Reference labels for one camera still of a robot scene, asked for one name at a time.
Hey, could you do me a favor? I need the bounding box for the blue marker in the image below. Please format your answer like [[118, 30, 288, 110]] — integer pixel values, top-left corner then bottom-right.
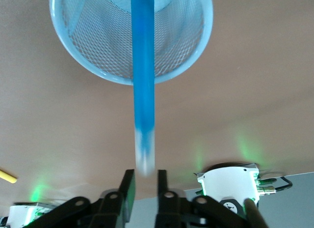
[[131, 0, 157, 177]]

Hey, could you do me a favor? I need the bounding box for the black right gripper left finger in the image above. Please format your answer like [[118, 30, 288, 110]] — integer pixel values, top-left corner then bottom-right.
[[23, 169, 136, 228]]

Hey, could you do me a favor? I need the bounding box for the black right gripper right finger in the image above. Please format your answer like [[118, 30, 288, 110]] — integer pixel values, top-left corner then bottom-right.
[[154, 169, 249, 228]]

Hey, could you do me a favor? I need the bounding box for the black base connector cable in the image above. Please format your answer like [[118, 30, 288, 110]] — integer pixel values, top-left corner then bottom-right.
[[255, 174, 293, 193]]

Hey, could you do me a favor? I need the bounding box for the light blue mesh cup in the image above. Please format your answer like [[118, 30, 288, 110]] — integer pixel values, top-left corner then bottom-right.
[[49, 0, 214, 86]]

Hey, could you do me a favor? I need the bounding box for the yellow marker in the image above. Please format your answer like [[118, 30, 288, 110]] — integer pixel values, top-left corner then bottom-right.
[[0, 169, 18, 184]]

